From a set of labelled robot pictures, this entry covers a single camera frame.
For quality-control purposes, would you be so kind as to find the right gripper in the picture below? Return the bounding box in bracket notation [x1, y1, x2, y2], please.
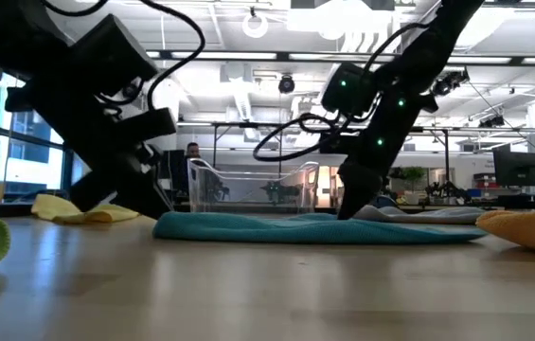
[337, 92, 438, 220]

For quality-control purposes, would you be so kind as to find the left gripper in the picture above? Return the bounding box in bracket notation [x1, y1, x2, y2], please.
[5, 78, 174, 221]

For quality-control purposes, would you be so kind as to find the grey microfiber towel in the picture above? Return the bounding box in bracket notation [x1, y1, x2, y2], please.
[351, 203, 487, 225]

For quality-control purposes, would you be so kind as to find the teal microfiber towel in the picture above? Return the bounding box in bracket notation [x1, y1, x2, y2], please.
[152, 210, 489, 246]

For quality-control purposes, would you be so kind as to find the black monitor on arm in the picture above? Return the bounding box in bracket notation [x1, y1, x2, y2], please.
[492, 143, 535, 188]

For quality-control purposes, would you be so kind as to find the yellow microfiber towel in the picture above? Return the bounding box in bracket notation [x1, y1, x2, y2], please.
[30, 192, 141, 225]

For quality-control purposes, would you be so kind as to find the orange microfiber towel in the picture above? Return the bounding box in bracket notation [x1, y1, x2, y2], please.
[475, 206, 535, 258]

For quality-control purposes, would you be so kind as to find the small blue rounded object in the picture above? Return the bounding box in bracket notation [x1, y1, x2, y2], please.
[371, 194, 400, 209]

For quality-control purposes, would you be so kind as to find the black monitor on desk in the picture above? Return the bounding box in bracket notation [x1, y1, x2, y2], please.
[160, 149, 188, 193]

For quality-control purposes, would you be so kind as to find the green background potted plant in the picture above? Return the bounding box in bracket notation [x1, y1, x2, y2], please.
[400, 165, 428, 206]

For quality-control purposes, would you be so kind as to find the dark-framed window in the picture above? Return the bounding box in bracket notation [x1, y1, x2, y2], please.
[0, 73, 77, 205]

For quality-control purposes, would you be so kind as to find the clear plastic bin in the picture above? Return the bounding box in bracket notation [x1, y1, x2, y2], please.
[187, 157, 321, 214]

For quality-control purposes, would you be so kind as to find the black ceiling spotlight cluster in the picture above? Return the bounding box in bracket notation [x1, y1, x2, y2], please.
[430, 67, 471, 98]

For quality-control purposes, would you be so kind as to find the black background desk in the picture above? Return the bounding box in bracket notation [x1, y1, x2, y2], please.
[496, 191, 535, 212]

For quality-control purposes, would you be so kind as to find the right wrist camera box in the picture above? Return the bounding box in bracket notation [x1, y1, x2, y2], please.
[318, 131, 359, 155]

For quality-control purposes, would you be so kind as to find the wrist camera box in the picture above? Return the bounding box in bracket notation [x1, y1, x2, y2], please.
[318, 131, 359, 155]
[119, 107, 177, 139]

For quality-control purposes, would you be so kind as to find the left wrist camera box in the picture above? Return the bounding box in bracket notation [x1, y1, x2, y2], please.
[119, 107, 177, 139]

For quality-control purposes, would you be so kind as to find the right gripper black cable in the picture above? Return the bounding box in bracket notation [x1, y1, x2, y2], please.
[252, 112, 344, 163]

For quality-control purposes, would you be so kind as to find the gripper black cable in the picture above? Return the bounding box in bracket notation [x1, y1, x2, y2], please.
[42, 0, 206, 113]
[252, 112, 344, 163]

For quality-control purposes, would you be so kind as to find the black ceiling camera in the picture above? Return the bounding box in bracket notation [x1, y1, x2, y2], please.
[277, 74, 296, 95]

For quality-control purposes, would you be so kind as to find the black background gantry frame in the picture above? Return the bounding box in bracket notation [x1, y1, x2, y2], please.
[175, 120, 535, 167]

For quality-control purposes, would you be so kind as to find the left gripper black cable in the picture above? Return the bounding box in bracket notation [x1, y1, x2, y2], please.
[42, 0, 206, 113]

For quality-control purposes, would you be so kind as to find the white ring ceiling light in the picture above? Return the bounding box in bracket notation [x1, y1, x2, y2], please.
[241, 9, 270, 40]

